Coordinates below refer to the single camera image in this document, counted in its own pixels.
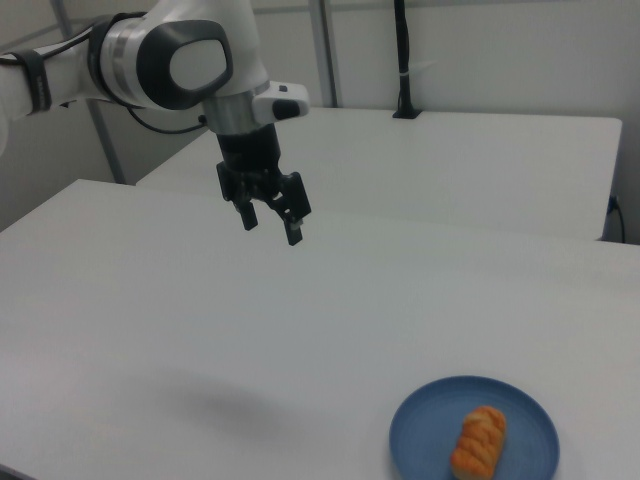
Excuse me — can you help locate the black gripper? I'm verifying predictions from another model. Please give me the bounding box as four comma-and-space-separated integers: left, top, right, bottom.
214, 123, 314, 247

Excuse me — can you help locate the orange toy bread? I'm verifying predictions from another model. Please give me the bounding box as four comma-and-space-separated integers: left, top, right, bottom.
449, 405, 508, 480

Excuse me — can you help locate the white side table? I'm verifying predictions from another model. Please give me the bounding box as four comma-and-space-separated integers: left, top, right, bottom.
135, 105, 624, 242

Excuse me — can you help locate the blue round plate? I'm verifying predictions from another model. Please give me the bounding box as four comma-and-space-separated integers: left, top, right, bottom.
388, 375, 560, 480

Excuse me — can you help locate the black camera stand pole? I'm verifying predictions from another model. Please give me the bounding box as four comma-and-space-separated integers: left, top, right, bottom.
391, 0, 424, 121

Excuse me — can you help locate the black arm strap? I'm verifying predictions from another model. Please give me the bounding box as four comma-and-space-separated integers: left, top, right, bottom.
8, 48, 55, 115

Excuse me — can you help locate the black power cable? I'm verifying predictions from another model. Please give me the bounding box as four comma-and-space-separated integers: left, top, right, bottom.
606, 194, 627, 244

